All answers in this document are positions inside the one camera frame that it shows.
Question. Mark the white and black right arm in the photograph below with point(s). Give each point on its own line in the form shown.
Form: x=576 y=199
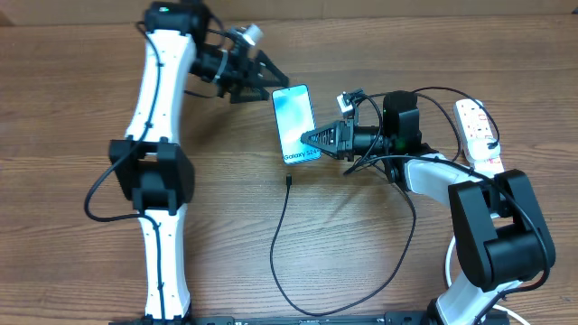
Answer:
x=500 y=235

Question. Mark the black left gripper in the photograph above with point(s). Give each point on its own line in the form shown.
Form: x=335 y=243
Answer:
x=239 y=79

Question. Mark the white charger plug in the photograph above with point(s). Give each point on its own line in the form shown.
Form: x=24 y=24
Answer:
x=481 y=149

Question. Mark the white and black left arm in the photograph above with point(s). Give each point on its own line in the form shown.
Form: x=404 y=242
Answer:
x=153 y=171

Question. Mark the white power strip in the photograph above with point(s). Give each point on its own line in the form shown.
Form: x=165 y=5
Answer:
x=472 y=123

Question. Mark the Samsung Galaxy smartphone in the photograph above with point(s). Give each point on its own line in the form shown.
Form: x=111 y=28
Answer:
x=294 y=117

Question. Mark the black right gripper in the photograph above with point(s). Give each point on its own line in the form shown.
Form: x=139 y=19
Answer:
x=341 y=138

